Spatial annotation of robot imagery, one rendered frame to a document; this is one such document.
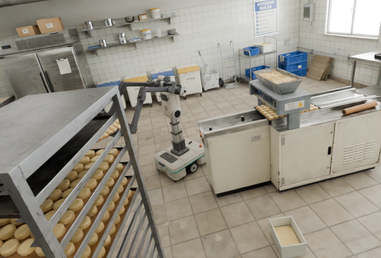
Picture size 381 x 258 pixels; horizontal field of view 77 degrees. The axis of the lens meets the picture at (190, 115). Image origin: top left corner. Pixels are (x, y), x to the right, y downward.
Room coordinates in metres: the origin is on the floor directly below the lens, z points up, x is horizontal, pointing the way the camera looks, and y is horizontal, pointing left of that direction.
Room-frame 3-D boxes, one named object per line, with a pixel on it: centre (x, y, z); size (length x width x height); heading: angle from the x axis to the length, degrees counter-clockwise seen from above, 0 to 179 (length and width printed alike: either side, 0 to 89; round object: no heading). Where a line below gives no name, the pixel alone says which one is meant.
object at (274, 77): (2.45, -0.96, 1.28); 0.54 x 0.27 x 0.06; 7
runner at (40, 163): (0.79, 0.41, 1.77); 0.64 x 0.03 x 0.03; 170
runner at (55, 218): (0.79, 0.41, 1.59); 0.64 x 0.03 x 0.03; 170
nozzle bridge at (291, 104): (2.45, -0.97, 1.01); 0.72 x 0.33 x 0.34; 7
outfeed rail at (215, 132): (2.32, -1.09, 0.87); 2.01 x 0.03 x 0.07; 97
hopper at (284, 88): (2.45, -0.97, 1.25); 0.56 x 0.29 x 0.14; 7
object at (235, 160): (2.39, -0.46, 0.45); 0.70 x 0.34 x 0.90; 97
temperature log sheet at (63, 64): (5.09, 2.40, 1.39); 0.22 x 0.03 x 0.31; 99
